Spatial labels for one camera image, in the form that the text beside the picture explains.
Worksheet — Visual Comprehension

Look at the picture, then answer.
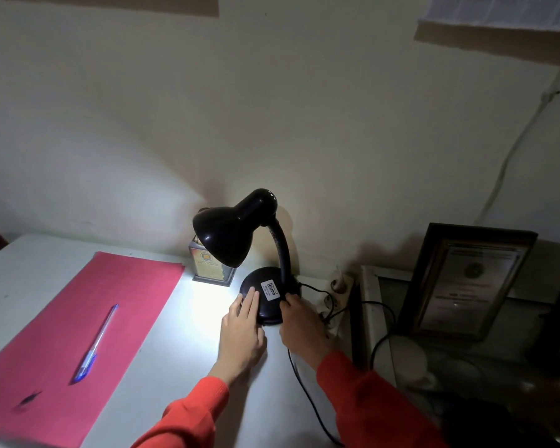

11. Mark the person's left hand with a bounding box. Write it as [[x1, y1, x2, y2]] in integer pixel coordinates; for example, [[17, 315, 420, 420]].
[[209, 288, 268, 386]]

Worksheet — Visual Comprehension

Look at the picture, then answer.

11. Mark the person's right hand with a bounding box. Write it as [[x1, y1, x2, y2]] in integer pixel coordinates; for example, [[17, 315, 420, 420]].
[[278, 294, 337, 370]]

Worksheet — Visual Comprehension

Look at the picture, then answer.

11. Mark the black gooseneck desk lamp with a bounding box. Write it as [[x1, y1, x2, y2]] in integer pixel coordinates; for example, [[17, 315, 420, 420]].
[[192, 188, 304, 326]]

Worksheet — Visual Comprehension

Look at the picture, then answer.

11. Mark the person's left forearm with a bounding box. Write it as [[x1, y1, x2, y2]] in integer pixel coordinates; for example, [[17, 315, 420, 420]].
[[131, 375, 231, 448]]

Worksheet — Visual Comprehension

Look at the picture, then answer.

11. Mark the person's right forearm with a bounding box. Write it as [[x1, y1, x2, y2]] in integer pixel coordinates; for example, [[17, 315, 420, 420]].
[[316, 349, 450, 448]]

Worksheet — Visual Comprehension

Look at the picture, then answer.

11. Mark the white power strip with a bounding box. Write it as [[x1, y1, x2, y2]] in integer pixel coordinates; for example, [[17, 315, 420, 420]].
[[318, 272, 356, 340]]

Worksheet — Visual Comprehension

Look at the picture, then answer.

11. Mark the small glass trophy plaque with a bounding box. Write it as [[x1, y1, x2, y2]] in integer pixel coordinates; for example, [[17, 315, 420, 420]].
[[189, 235, 237, 287]]

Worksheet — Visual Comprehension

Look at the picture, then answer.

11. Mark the white side cabinet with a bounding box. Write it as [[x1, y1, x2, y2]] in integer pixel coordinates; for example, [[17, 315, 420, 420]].
[[357, 265, 560, 430]]

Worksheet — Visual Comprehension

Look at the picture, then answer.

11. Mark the white mug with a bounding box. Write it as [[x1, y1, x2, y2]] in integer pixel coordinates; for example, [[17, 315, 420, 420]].
[[386, 335, 437, 391]]

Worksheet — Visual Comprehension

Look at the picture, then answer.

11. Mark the blue ballpoint pen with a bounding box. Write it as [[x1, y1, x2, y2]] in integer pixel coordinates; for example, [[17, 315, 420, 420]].
[[73, 303, 119, 383]]

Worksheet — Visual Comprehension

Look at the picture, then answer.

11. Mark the pink paper sheet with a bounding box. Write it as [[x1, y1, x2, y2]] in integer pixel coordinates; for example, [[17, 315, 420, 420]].
[[0, 251, 185, 448]]

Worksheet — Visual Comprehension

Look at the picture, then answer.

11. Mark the dark framed certificate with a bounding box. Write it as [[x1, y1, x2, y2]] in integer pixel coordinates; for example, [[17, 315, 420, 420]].
[[396, 223, 539, 342]]

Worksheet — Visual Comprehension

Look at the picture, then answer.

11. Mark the black lamp power cable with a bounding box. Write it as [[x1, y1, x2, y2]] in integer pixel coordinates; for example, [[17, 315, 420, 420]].
[[287, 283, 345, 447]]

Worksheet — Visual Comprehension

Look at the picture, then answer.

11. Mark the white wall cable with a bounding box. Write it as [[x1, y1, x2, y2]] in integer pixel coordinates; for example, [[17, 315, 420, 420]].
[[474, 65, 560, 225]]

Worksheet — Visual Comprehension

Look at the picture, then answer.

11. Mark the white wall calendar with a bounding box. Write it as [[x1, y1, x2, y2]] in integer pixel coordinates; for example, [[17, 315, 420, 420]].
[[419, 0, 560, 33]]

